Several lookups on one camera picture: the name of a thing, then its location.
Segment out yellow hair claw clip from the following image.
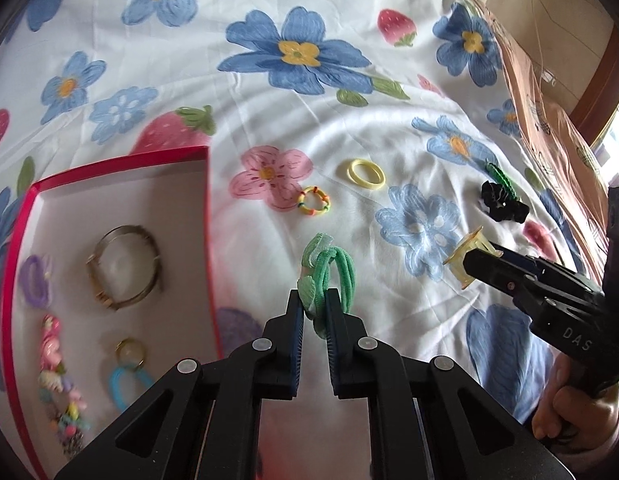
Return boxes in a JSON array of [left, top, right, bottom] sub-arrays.
[[443, 226, 504, 290]]

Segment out green bow hair tie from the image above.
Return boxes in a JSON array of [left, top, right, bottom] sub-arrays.
[[296, 232, 357, 340]]

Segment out gold ring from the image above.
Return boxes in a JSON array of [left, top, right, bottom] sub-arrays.
[[114, 337, 148, 366]]

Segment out blue hair tie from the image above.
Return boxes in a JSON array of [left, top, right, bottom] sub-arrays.
[[108, 362, 155, 413]]

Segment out gold wrist watch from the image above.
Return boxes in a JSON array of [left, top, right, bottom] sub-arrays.
[[86, 224, 163, 311]]

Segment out pastel bead bracelet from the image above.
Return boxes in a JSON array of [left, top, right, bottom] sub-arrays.
[[38, 383, 90, 436]]

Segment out purple bow hair tie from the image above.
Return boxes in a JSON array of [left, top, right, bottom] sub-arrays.
[[17, 253, 54, 309]]

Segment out pink heart hair clip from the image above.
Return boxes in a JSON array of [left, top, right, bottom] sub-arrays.
[[38, 314, 65, 393]]

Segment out red jewelry box tray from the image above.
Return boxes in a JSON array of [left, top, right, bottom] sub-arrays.
[[0, 146, 220, 479]]

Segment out person's right hand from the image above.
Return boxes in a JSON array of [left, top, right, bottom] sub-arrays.
[[532, 353, 619, 451]]

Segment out black scrunchie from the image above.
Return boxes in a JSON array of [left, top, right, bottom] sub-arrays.
[[481, 181, 530, 223]]

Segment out green hair clip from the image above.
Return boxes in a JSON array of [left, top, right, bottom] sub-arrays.
[[485, 162, 519, 200]]

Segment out pink cartoon blanket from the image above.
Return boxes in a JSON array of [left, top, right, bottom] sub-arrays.
[[470, 0, 609, 282]]

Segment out floral white bed sheet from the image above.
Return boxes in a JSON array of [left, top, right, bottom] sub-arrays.
[[0, 0, 611, 480]]

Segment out small multicolor hair tie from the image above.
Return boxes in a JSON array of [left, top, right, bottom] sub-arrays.
[[296, 185, 332, 217]]

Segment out yellow hair ties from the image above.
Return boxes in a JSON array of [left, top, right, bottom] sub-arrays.
[[346, 157, 388, 191]]

